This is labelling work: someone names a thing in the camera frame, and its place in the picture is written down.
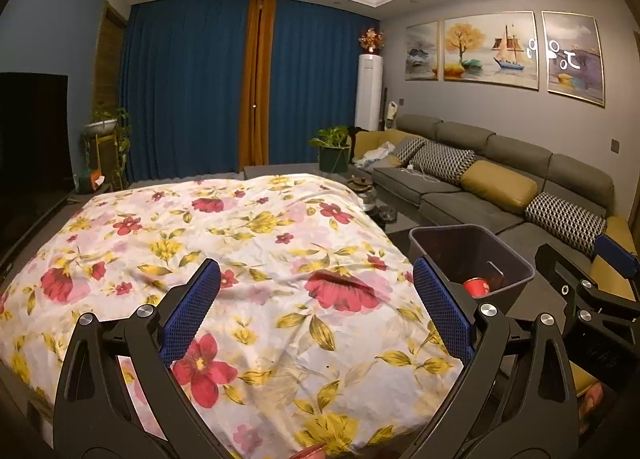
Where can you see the potted green plant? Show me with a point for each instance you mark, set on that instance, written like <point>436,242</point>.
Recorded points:
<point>332,159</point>

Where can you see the large patterned pillow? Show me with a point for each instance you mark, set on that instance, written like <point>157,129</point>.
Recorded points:
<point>445,161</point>

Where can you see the brown wooden panel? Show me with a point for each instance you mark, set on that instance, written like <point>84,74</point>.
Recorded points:
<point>107,64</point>

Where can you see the small landscape painting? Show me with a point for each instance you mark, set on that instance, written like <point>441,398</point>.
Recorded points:
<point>422,51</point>

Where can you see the person's right hand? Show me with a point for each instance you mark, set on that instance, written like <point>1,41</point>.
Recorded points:
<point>590,399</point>

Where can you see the glass teapot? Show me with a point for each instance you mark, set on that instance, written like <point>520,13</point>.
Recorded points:
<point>365,196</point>

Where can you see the sailing ship painting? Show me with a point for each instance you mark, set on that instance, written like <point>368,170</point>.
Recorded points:
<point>490,51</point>

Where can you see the red paper cup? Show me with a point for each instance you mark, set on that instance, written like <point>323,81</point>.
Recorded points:
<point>477,288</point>

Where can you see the grey sofa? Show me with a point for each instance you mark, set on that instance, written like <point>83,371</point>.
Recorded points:
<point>475,199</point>

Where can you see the white standing air conditioner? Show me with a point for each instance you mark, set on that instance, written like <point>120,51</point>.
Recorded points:
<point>369,89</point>

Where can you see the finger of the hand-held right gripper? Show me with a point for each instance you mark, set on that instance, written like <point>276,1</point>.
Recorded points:
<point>557,269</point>
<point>617,256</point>

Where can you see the floral blanket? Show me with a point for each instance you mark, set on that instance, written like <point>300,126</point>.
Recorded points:
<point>275,264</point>

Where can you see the long patterned pillow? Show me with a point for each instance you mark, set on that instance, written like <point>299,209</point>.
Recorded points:
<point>565,219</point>

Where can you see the orange tissue box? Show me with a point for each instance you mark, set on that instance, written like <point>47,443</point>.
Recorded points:
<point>92,180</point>

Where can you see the golden plant stand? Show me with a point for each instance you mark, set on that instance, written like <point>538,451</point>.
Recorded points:
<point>97,154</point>

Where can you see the small patterned pillow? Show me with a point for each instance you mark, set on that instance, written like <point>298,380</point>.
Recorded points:
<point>410,149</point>

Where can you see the artificial flower bouquet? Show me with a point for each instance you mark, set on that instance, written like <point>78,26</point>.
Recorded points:
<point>372,40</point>

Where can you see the blue curtain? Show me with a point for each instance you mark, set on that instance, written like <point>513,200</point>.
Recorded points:
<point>320,79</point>
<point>185,89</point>

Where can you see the mustard yellow cushion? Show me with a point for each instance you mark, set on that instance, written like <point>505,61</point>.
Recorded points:
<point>497,186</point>
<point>625,229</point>

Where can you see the purple landscape painting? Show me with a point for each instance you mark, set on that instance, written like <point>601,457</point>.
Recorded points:
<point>572,59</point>

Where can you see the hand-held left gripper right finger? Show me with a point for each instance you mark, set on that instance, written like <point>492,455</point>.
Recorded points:
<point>442,309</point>

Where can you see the white cloth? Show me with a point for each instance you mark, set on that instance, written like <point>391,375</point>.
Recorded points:
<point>377,154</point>

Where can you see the black cloth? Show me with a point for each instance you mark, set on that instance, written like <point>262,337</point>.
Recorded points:
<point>357,132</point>

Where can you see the trailing plant in white pot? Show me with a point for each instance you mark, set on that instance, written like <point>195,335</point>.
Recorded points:
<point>102,126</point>

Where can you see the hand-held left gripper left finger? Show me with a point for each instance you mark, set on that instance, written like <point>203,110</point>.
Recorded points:
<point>192,309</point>

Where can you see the orange curtain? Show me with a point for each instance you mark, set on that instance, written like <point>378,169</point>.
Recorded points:
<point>257,64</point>

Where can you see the grey plastic bin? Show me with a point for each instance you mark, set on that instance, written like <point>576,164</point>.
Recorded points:
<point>450,244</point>

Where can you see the black television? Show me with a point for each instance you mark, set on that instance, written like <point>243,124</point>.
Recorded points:
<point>30,164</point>

